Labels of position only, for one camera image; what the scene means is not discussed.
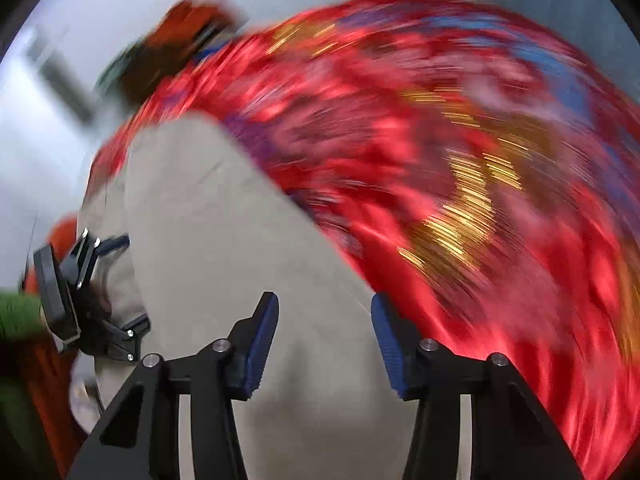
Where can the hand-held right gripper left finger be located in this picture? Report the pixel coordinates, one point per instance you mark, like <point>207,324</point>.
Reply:
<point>260,342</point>

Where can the red floral satin blanket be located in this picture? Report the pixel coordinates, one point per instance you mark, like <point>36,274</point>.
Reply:
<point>450,160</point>

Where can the pile of mixed clothes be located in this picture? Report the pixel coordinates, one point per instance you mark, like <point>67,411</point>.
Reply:
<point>170,35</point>

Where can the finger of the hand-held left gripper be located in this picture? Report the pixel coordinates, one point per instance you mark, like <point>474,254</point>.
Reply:
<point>137,327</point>
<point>112,244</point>

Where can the grey wall fixture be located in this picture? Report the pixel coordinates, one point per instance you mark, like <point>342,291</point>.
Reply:
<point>62,77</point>

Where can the beige pants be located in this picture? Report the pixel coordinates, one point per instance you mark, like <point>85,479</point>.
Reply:
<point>225,235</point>

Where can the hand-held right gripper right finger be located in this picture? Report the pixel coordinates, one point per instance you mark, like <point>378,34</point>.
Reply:
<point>392,345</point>

